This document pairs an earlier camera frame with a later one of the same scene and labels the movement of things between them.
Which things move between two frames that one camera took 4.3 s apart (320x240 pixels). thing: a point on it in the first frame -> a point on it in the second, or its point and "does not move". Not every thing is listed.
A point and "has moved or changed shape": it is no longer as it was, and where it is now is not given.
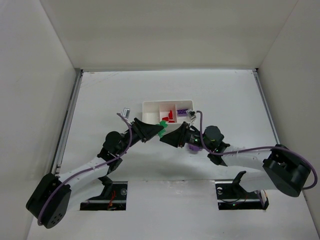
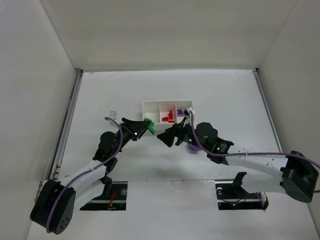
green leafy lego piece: x=164 y=124 has moved or changed shape
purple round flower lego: x=194 y=148 does not move
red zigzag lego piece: x=170 y=115 does not move
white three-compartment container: x=173 y=113 does not move
